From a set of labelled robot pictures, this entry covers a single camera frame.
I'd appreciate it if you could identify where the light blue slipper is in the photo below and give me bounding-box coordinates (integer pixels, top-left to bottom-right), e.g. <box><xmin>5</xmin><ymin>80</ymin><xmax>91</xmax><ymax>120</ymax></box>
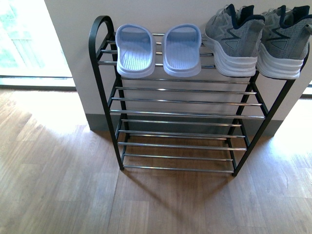
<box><xmin>115</xmin><ymin>24</ymin><xmax>156</xmax><ymax>78</ymax></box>
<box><xmin>162</xmin><ymin>24</ymin><xmax>201</xmax><ymax>78</ymax></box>

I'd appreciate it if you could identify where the grey sneaker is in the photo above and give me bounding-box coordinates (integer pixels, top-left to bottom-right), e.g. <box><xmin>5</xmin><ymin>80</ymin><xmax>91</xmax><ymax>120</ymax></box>
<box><xmin>256</xmin><ymin>5</ymin><xmax>312</xmax><ymax>79</ymax></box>
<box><xmin>202</xmin><ymin>4</ymin><xmax>265</xmax><ymax>78</ymax></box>

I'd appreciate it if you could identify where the grey sneaker front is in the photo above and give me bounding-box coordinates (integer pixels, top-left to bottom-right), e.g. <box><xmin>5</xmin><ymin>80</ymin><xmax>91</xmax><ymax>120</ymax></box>
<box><xmin>202</xmin><ymin>4</ymin><xmax>265</xmax><ymax>78</ymax></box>

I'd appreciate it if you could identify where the black metal shoe rack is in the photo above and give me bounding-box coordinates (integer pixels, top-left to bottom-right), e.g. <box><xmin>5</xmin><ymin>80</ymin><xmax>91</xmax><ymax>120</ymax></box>
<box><xmin>88</xmin><ymin>15</ymin><xmax>310</xmax><ymax>177</ymax></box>

